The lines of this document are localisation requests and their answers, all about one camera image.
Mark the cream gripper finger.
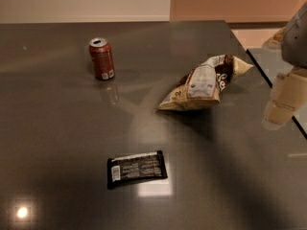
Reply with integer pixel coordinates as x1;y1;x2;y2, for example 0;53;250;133
262;28;285;50
262;72;307;130

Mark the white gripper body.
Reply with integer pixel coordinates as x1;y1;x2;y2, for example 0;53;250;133
281;2;307;68

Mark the brown and cream chip bag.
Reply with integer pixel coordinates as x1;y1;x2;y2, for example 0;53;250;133
157;55;253;111

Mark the black rxbar chocolate wrapper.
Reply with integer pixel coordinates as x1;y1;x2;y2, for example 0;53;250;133
106;150;168;189

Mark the red soda can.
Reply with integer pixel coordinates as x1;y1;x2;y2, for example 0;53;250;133
89;37;115;81

